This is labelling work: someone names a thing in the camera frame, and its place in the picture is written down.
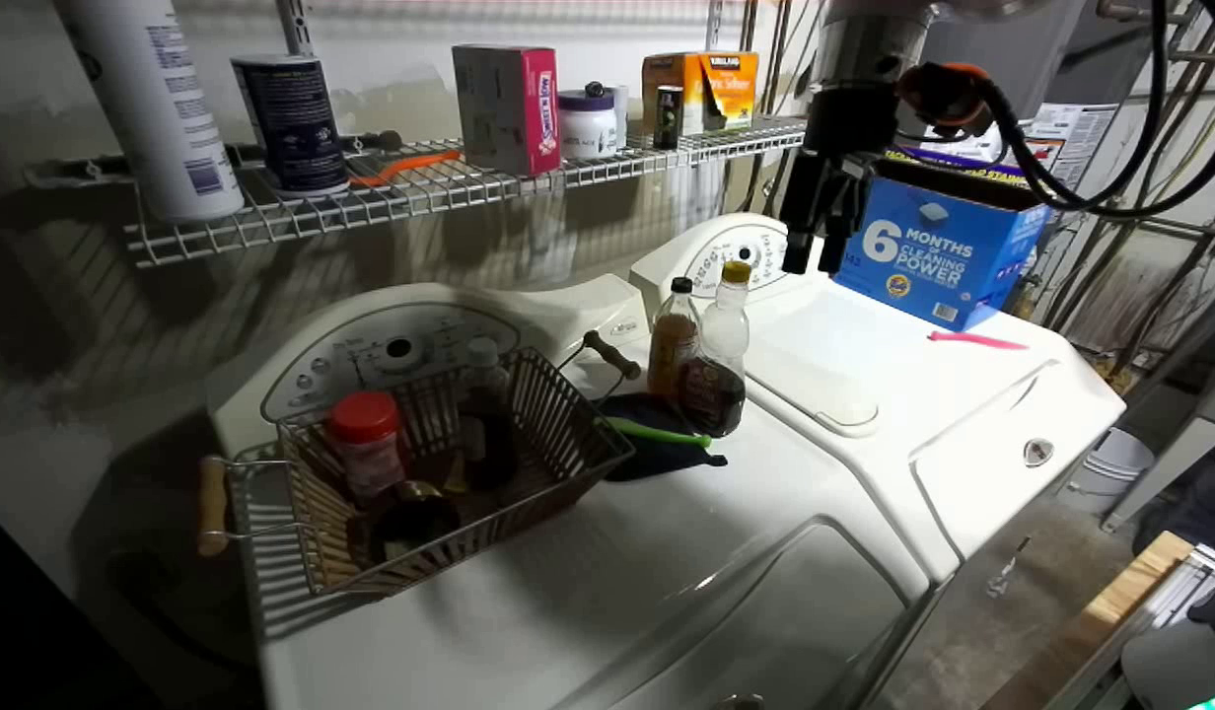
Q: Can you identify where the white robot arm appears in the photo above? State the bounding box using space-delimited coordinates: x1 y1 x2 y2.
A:
781 0 1018 278

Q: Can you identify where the white dryer machine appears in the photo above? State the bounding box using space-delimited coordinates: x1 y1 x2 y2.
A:
633 214 1124 579

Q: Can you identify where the white jar dark lid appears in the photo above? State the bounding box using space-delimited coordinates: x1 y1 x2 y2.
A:
558 82 619 162

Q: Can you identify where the white washing machine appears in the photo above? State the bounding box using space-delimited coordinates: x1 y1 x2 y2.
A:
208 278 931 710

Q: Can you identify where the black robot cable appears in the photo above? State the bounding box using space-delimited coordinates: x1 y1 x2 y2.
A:
897 0 1215 220

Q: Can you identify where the metal wire basket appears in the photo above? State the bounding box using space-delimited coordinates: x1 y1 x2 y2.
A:
199 349 633 625

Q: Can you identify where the orange yellow box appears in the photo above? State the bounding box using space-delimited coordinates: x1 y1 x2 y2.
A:
642 52 758 148

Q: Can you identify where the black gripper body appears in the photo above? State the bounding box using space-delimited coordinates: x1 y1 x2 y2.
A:
801 82 900 174

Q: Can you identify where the pink and grey box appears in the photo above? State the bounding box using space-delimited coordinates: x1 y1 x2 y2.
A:
455 48 560 179

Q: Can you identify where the pink pen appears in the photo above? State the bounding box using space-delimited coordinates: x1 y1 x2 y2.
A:
926 332 1030 352

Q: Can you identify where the clear bottle yellow cap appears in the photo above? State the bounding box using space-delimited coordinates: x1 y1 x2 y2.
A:
698 261 751 373

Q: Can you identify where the black pouch green stripe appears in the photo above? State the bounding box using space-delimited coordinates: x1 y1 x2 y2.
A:
596 396 722 483

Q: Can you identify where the wooden plank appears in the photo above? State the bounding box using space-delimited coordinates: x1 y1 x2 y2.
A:
984 534 1190 710

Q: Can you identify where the orange tool on shelf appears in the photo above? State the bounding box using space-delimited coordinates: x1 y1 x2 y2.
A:
347 152 463 189

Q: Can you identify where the dark sauce bottle in basket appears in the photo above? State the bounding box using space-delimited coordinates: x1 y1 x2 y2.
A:
463 341 518 491

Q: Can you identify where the large white bottle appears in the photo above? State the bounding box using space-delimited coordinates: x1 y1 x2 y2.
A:
50 0 243 225

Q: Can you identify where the red lid spice jar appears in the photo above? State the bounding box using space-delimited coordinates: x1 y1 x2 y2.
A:
325 391 406 499

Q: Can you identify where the dark round jar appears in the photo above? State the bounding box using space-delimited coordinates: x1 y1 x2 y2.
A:
677 361 747 440

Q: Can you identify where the blue cardboard box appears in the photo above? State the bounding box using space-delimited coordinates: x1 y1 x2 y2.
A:
835 158 1048 332

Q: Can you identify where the brown sauce bottle black cap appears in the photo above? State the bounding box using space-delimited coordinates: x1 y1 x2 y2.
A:
646 278 698 400

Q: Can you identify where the white wire shelf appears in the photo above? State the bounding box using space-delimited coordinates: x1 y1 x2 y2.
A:
124 119 804 269

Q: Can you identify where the dark round item in basket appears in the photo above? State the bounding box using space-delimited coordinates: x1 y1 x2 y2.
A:
347 483 463 569

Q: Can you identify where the dark cylindrical canister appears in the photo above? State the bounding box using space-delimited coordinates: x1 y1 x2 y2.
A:
232 56 347 194

